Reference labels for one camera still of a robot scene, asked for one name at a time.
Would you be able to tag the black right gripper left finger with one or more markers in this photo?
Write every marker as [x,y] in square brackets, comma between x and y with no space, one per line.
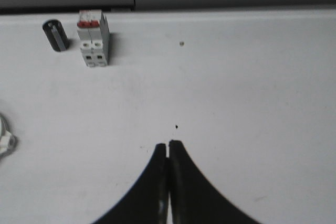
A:
[147,200]

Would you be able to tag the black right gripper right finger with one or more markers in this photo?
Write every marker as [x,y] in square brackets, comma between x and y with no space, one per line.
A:
[193,198]

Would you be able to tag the white half-ring pipe clamp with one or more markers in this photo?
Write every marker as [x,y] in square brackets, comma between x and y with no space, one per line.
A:
[9,141]

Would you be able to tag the dark cylindrical capacitor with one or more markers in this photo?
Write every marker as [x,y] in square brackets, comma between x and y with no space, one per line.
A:
[56,35]

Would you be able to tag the white circuit breaker red switch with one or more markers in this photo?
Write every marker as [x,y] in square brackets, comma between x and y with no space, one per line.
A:
[94,35]

